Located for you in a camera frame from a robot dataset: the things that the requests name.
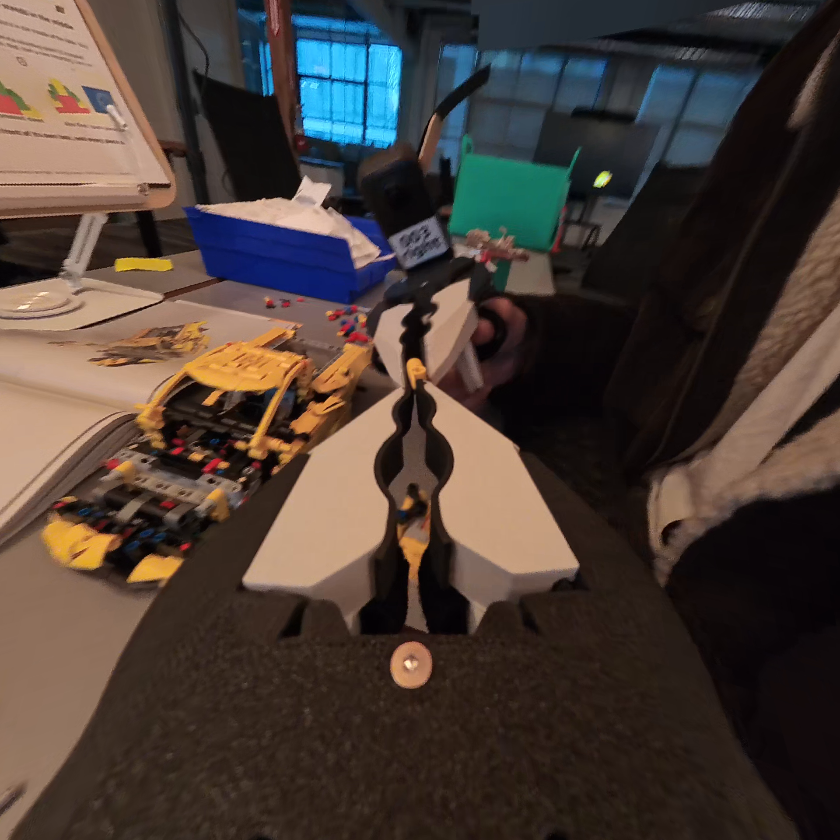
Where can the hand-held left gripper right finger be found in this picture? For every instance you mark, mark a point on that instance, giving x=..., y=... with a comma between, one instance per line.
x=505, y=518

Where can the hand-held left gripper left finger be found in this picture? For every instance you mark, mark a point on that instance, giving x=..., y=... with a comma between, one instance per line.
x=321, y=518

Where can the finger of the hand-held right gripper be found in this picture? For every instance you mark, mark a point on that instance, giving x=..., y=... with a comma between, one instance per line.
x=388, y=341
x=453, y=321

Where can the small yellow brick connector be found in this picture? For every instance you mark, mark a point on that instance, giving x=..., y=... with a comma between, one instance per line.
x=415, y=371

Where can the yellow brick subassembly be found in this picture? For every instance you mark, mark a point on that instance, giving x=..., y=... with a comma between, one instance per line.
x=415, y=531

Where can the yellow brick car model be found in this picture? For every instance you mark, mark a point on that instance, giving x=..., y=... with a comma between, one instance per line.
x=243, y=361

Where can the grey desk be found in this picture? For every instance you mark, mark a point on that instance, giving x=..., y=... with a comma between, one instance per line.
x=65, y=623

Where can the person's right hand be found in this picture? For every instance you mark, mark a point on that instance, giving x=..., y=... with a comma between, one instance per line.
x=515, y=334

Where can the pile of small coloured pins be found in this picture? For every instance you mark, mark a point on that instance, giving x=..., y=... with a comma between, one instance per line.
x=351, y=321

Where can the white paper bags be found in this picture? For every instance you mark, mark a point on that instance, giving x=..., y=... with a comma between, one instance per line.
x=295, y=216

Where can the large paned window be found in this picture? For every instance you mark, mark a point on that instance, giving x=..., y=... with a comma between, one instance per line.
x=348, y=92

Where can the blue plastic bin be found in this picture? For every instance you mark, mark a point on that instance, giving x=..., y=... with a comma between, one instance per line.
x=262, y=262

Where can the black monitor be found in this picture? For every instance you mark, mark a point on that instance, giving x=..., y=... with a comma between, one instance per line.
x=249, y=151

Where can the brown pillar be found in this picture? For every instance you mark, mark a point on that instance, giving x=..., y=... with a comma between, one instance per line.
x=281, y=72

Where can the dark monitor with light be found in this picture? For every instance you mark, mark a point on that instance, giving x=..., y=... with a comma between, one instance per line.
x=590, y=151

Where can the yellow tape strip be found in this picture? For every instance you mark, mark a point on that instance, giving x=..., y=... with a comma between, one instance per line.
x=143, y=264

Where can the open instruction booklet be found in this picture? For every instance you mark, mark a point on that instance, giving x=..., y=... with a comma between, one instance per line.
x=52, y=433

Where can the white document stand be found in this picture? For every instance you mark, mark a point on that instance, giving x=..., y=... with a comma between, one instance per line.
x=98, y=308

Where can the instruction sheet on stand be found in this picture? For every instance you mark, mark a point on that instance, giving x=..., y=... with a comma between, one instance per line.
x=65, y=202

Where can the printed paper sheet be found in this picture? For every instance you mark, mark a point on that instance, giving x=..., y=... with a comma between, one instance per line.
x=52, y=131

